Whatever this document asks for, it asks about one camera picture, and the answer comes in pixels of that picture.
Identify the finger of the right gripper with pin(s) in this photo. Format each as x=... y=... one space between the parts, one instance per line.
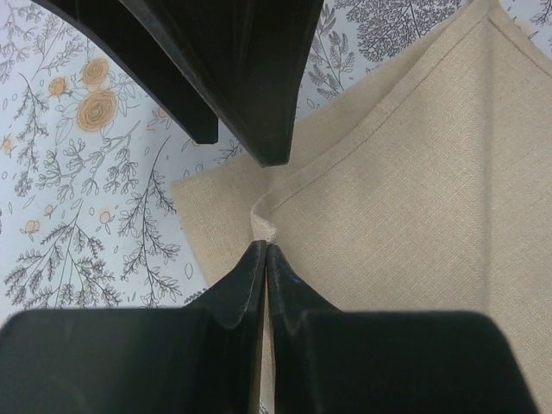
x=110 y=25
x=242 y=60

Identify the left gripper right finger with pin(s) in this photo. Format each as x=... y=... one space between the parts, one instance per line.
x=328 y=360

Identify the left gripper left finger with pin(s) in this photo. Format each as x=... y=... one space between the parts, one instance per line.
x=200 y=358

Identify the beige linen napkin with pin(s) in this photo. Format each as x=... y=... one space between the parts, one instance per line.
x=427 y=185

